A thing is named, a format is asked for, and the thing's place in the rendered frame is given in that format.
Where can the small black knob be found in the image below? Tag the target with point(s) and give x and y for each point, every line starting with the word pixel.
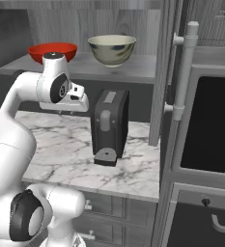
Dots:
pixel 206 202

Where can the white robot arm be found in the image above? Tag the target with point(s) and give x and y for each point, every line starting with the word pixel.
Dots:
pixel 11 151

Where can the built-in oven with black window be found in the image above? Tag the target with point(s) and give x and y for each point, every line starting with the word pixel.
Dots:
pixel 210 125

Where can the dark grey cabinet door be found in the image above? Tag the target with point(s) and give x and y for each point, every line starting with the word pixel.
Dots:
pixel 7 38

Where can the grey cabinet shelf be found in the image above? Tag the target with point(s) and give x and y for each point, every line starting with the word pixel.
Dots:
pixel 85 69

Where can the dark grey coffee machine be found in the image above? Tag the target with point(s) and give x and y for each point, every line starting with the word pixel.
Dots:
pixel 112 125

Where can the cream bowl with blue pattern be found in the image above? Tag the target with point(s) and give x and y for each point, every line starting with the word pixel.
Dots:
pixel 112 51

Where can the red bowl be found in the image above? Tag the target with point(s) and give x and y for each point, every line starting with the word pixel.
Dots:
pixel 41 51

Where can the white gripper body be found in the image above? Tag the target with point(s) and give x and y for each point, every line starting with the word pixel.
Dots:
pixel 75 105

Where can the grey oven drawer front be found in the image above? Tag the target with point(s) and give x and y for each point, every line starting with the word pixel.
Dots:
pixel 194 222

